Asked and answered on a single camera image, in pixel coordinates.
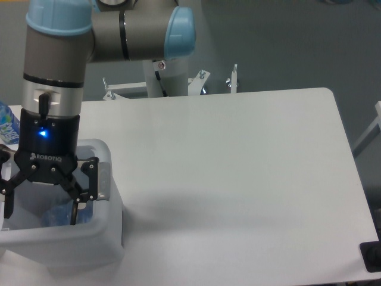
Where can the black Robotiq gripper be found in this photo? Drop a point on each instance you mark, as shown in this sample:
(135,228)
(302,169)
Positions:
(46,147)

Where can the clear plastic bottle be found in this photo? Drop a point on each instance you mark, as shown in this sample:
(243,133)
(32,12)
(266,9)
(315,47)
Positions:
(60,215)

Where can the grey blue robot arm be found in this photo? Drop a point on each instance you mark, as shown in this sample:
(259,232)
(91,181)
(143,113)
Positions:
(62,37)

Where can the white plastic trash can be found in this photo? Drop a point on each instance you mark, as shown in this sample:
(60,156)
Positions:
(97,242)

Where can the blue labelled water bottle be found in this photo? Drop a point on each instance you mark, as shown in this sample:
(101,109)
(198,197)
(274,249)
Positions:
(10,125)

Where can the black clamp at table edge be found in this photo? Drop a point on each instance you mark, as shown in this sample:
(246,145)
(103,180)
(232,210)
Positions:
(371,255)

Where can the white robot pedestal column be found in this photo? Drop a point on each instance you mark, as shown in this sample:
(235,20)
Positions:
(166,78)

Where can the white metal base frame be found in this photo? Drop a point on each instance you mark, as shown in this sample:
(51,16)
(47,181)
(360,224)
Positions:
(113,92)

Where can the white frame at right edge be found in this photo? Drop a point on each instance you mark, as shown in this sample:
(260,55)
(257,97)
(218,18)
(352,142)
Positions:
(370,133)

